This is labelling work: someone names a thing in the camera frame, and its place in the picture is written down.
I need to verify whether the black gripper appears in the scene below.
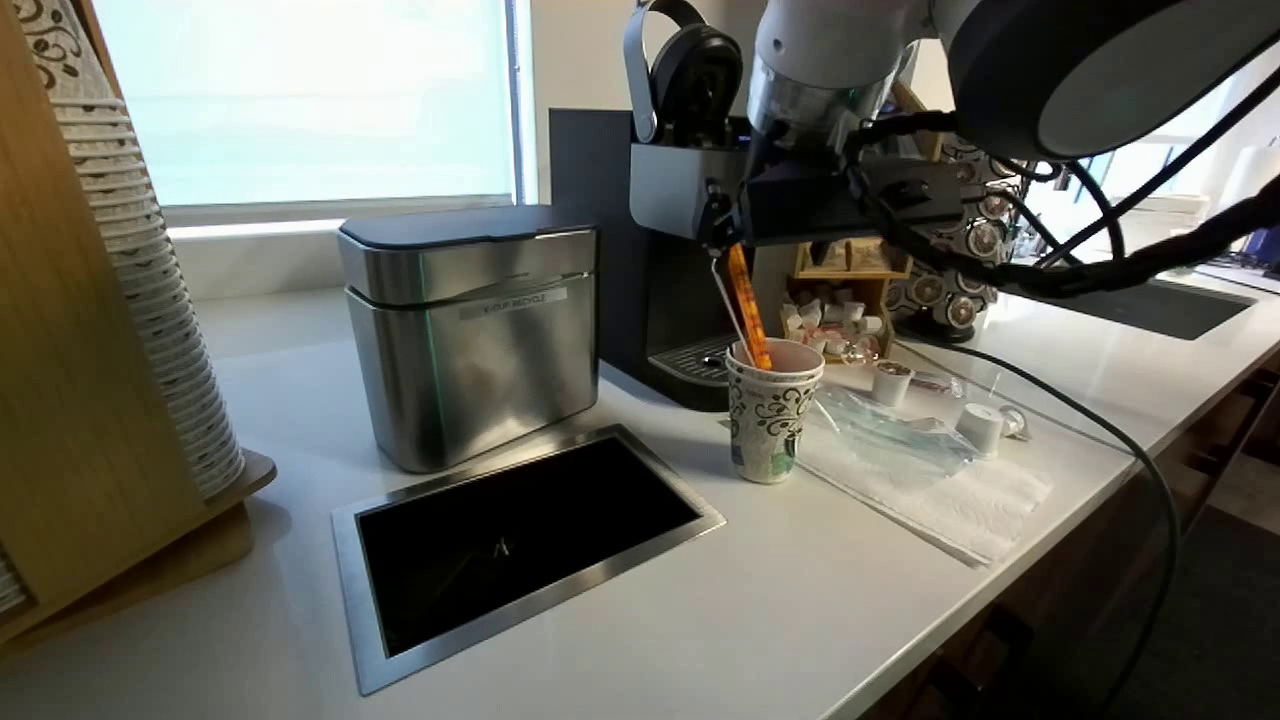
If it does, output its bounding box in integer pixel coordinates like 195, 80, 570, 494
700, 120, 880, 262

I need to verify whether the patterned paper cup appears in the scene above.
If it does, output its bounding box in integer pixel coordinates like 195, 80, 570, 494
720, 332, 828, 487

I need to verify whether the wooden utensil holder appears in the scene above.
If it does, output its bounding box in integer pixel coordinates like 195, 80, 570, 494
779, 234, 915, 371

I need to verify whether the small white creamer cup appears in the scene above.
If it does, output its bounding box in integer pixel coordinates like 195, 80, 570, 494
953, 400, 1005, 454
869, 364, 915, 410

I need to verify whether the wooden cup dispenser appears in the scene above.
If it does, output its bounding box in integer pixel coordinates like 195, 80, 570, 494
0, 0, 279, 653

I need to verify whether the white stir stick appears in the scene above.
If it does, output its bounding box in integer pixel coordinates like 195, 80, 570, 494
702, 256, 761, 366

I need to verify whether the black silver coffee machine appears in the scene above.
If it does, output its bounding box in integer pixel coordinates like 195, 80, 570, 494
542, 0, 809, 417

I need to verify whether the creamer cups cluster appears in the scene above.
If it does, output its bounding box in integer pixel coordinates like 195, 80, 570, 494
779, 292, 873, 366

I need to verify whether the clear plastic bag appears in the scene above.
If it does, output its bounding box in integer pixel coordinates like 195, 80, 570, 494
812, 380, 993, 487

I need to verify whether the stainless steel trash bin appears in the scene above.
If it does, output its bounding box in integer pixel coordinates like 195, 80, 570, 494
330, 198, 602, 481

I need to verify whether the steel counter trash chute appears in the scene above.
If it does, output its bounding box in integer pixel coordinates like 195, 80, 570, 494
324, 420, 729, 701

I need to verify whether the white paper towel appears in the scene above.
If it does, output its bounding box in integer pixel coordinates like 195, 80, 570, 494
818, 380, 1110, 571

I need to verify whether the dark counter sink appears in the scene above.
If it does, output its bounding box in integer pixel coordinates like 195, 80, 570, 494
1048, 273, 1259, 344

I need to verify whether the stack of paper cups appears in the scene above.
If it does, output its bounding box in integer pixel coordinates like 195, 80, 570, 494
7, 0, 250, 503

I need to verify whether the black wire pod carousel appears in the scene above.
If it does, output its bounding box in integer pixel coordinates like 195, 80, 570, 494
882, 141, 1020, 338

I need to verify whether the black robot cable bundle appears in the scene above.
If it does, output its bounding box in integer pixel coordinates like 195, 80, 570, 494
842, 53, 1280, 304

